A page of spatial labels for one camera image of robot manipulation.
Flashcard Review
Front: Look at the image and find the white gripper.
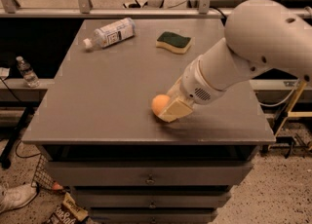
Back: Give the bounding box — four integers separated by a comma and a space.
158, 56, 225, 123

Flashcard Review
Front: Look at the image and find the orange fruit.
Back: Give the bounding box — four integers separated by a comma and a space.
151, 94, 171, 115

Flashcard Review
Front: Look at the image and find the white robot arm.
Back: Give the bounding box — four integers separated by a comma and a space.
152, 0, 312, 123

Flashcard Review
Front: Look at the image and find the green yellow sponge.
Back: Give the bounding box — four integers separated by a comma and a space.
156, 31, 192, 55

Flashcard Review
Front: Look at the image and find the top drawer knob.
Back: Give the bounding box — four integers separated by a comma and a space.
145, 176, 155, 185

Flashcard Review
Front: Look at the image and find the drawer knob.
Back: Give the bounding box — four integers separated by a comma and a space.
149, 202, 157, 209
145, 176, 155, 185

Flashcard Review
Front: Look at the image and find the grey drawer cabinet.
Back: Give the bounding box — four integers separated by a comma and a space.
23, 19, 274, 224

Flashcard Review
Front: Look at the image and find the lying plastic bottle white label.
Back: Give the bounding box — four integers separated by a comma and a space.
83, 18, 136, 50

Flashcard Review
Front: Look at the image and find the yellow metal stand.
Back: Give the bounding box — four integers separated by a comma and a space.
261, 80, 312, 158

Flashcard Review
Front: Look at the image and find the standing clear water bottle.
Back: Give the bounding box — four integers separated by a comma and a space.
16, 56, 40, 88

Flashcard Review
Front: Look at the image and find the snack bag on floor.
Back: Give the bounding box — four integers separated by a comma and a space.
42, 193, 88, 224

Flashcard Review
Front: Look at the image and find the white sneaker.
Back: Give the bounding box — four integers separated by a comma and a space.
0, 183, 38, 213

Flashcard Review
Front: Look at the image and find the wire mesh basket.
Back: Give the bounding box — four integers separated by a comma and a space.
33, 155, 54, 190

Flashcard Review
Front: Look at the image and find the black cable on floor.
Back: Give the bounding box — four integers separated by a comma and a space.
14, 139, 42, 160

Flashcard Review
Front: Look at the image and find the grey metal rail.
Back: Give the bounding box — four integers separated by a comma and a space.
0, 7, 312, 19

